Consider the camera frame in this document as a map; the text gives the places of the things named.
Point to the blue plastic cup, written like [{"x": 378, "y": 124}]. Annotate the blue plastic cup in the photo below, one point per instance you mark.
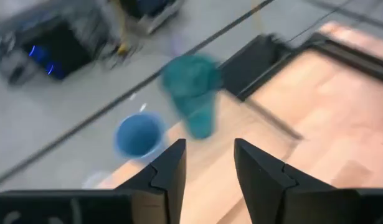
[{"x": 138, "y": 135}]

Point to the teal translucent tumbler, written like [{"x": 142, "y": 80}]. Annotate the teal translucent tumbler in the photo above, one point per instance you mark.
[{"x": 191, "y": 93}]

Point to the wooden shelf board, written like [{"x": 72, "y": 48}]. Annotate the wooden shelf board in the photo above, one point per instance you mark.
[{"x": 210, "y": 174}]

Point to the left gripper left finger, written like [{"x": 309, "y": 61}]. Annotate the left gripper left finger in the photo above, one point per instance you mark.
[{"x": 160, "y": 186}]

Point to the computer tower blue lights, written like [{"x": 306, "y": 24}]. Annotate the computer tower blue lights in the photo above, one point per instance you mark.
[{"x": 60, "y": 49}]

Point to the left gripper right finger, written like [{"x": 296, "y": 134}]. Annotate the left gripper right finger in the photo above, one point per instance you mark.
[{"x": 272, "y": 193}]

